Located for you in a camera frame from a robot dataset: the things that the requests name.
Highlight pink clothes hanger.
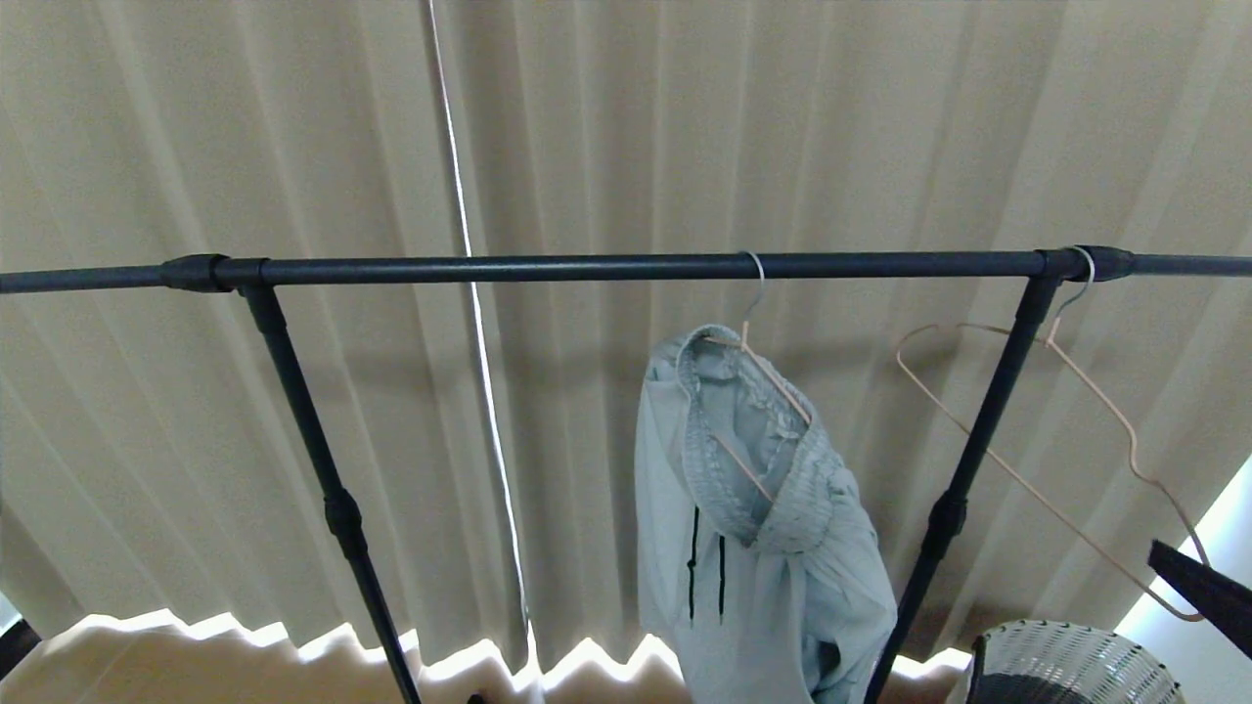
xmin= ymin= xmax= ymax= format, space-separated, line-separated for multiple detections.
xmin=895 ymin=246 xmax=1212 ymax=623
xmin=699 ymin=251 xmax=813 ymax=505

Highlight black clothes rack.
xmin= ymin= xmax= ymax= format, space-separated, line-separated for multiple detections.
xmin=0 ymin=244 xmax=1252 ymax=704

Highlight pale grey shorts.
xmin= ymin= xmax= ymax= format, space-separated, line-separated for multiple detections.
xmin=634 ymin=325 xmax=899 ymax=704

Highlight beige curtain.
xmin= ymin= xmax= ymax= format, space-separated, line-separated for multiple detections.
xmin=0 ymin=0 xmax=1252 ymax=676

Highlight white laundry basket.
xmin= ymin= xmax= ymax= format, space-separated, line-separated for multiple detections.
xmin=963 ymin=619 xmax=1186 ymax=704

